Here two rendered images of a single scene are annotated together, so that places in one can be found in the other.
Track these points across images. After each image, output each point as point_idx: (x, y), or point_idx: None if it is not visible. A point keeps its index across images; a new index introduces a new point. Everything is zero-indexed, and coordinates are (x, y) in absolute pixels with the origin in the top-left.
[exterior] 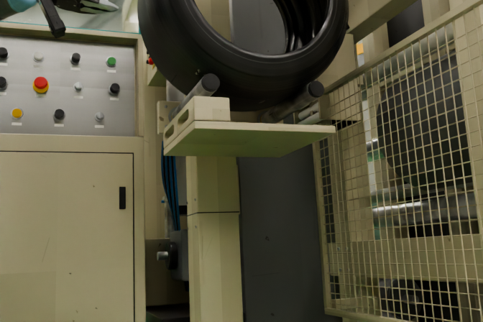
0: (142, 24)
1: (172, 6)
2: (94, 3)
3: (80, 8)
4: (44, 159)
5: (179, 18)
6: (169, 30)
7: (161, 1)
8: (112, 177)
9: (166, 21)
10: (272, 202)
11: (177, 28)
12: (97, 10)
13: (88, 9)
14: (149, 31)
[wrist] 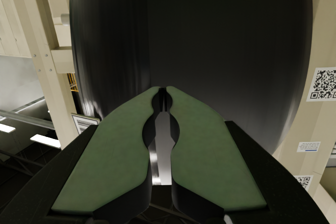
0: (232, 53)
1: (73, 29)
2: (102, 137)
3: (217, 207)
4: None
5: (70, 1)
6: None
7: (84, 51)
8: None
9: (84, 1)
10: None
11: None
12: (178, 120)
13: (198, 154)
14: (186, 15)
